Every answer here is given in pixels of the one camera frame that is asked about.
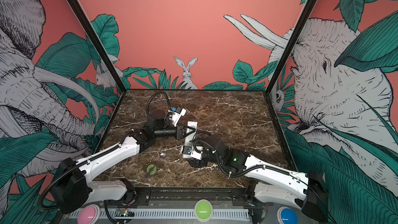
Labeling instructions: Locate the white remote control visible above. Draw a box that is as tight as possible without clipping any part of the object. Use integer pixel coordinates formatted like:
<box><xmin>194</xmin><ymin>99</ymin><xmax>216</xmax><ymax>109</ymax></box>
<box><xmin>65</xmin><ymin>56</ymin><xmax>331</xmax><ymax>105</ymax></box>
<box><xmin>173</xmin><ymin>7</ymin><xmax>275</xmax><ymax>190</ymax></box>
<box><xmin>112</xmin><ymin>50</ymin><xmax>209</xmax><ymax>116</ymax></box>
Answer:
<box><xmin>181</xmin><ymin>121</ymin><xmax>198</xmax><ymax>159</ymax></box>

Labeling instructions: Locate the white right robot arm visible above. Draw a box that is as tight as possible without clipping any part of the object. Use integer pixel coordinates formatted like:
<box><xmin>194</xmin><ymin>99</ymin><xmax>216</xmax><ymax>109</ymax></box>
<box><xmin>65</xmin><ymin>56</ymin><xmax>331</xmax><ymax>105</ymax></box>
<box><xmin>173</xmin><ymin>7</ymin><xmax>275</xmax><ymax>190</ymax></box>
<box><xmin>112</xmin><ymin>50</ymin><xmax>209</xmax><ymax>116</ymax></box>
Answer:
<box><xmin>181</xmin><ymin>132</ymin><xmax>329</xmax><ymax>223</ymax></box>

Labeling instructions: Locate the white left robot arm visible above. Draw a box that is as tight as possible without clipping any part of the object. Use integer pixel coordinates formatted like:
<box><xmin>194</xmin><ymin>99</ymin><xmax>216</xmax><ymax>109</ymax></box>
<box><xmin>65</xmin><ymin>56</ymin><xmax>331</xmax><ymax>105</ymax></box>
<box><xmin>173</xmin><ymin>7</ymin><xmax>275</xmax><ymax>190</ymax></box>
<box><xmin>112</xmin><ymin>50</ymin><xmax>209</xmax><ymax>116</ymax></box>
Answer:
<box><xmin>37</xmin><ymin>92</ymin><xmax>197</xmax><ymax>214</ymax></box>

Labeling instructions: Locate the green tape roll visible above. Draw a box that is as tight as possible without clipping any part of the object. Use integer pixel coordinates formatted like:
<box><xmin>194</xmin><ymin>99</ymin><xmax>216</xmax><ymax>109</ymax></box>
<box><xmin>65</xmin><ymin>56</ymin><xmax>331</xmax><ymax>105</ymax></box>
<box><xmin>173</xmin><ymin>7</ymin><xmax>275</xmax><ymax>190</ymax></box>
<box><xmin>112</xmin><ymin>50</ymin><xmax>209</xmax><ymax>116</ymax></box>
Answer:
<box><xmin>146</xmin><ymin>164</ymin><xmax>157</xmax><ymax>176</ymax></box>

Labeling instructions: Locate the green push button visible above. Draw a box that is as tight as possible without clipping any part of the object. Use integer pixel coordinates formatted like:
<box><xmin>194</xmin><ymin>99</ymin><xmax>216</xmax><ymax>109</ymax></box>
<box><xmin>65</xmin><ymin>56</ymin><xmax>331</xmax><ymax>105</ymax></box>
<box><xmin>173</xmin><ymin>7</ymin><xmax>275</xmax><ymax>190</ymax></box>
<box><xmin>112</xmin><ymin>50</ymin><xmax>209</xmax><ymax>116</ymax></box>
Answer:
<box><xmin>194</xmin><ymin>199</ymin><xmax>213</xmax><ymax>222</ymax></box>

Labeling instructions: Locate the blue push button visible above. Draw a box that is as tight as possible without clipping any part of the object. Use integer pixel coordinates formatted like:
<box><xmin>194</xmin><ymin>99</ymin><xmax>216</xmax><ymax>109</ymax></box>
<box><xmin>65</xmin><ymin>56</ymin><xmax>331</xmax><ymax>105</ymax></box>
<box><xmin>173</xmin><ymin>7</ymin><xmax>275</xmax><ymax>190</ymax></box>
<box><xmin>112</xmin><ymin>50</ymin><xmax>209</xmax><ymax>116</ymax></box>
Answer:
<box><xmin>277</xmin><ymin>206</ymin><xmax>299</xmax><ymax>224</ymax></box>

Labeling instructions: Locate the pink push button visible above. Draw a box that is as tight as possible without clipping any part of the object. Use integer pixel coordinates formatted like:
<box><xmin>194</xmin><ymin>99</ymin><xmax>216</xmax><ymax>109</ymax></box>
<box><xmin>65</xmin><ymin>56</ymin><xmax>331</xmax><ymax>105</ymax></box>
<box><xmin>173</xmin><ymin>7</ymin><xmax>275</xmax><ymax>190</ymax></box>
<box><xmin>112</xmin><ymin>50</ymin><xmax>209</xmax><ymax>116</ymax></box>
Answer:
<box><xmin>77</xmin><ymin>204</ymin><xmax>101</xmax><ymax>224</ymax></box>

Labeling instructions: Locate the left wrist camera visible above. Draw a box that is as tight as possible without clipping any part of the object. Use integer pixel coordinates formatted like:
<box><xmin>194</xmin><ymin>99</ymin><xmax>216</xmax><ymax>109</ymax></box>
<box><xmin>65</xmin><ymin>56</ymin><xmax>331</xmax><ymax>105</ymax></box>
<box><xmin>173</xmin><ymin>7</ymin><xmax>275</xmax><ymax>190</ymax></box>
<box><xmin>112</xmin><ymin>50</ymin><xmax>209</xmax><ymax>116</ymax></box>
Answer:
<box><xmin>170</xmin><ymin>107</ymin><xmax>187</xmax><ymax>127</ymax></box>

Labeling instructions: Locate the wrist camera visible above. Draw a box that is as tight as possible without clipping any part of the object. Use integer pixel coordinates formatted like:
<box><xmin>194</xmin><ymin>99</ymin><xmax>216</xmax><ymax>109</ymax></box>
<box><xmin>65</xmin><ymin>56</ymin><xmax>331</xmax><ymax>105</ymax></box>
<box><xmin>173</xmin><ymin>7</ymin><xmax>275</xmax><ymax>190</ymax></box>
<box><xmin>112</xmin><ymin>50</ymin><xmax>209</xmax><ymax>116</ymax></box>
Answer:
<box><xmin>181</xmin><ymin>146</ymin><xmax>202</xmax><ymax>160</ymax></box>
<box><xmin>170</xmin><ymin>107</ymin><xmax>187</xmax><ymax>127</ymax></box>

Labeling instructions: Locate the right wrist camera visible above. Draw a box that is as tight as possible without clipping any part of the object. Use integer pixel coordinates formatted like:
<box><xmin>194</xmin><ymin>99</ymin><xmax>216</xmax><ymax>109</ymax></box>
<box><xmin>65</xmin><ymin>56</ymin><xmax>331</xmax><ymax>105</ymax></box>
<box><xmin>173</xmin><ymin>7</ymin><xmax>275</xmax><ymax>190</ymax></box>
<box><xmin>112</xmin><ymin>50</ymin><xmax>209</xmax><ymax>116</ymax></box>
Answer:
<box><xmin>181</xmin><ymin>146</ymin><xmax>202</xmax><ymax>160</ymax></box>

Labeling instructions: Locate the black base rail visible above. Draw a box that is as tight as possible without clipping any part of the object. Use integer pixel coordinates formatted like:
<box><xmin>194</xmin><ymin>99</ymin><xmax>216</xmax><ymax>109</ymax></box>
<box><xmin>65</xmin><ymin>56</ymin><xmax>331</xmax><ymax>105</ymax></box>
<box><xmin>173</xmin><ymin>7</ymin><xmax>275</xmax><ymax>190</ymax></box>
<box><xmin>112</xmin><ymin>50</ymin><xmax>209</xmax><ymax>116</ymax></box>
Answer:
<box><xmin>130</xmin><ymin>187</ymin><xmax>260</xmax><ymax>207</ymax></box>

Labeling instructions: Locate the white slotted cable duct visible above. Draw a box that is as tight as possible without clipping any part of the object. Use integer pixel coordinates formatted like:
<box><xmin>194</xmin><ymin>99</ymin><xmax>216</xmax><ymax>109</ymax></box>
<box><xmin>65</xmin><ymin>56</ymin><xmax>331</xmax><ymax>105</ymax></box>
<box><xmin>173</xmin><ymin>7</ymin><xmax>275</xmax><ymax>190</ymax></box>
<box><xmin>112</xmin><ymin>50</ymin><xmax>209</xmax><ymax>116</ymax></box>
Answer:
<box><xmin>67</xmin><ymin>208</ymin><xmax>250</xmax><ymax>220</ymax></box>

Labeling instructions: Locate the black left corner post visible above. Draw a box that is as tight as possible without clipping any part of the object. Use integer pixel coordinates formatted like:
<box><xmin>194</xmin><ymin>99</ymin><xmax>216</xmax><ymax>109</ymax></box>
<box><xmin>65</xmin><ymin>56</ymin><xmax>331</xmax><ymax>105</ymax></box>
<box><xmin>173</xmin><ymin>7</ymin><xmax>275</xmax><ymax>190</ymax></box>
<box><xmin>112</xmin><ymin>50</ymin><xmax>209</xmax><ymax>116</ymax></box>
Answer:
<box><xmin>67</xmin><ymin>0</ymin><xmax>126</xmax><ymax>93</ymax></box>

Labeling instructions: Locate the black corner post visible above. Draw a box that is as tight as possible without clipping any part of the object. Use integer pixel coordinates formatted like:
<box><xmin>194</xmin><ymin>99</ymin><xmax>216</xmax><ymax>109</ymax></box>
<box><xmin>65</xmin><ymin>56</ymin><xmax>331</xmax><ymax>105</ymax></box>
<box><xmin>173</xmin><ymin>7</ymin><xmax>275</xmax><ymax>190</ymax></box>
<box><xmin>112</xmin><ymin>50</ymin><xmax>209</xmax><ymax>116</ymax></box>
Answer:
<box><xmin>67</xmin><ymin>0</ymin><xmax>126</xmax><ymax>93</ymax></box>
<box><xmin>265</xmin><ymin>0</ymin><xmax>317</xmax><ymax>96</ymax></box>

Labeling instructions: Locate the black right corner post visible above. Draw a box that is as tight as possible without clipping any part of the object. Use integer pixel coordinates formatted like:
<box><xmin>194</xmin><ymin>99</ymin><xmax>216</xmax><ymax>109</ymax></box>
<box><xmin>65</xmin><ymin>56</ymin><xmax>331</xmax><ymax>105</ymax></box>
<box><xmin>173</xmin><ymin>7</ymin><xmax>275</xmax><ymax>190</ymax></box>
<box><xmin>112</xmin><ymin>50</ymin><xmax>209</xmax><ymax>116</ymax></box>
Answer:
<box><xmin>265</xmin><ymin>0</ymin><xmax>317</xmax><ymax>96</ymax></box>

